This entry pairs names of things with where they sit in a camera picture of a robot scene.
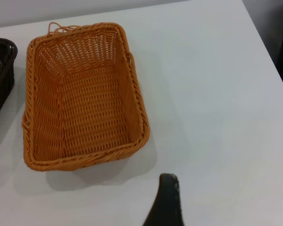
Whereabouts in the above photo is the orange woven wicker basket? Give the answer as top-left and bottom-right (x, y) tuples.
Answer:
(22, 22), (151, 173)

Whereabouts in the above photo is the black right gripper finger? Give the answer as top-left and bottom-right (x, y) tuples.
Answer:
(141, 173), (180, 226)

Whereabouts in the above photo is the black woven wicker basket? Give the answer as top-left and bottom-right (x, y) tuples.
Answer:
(0, 36), (18, 126)

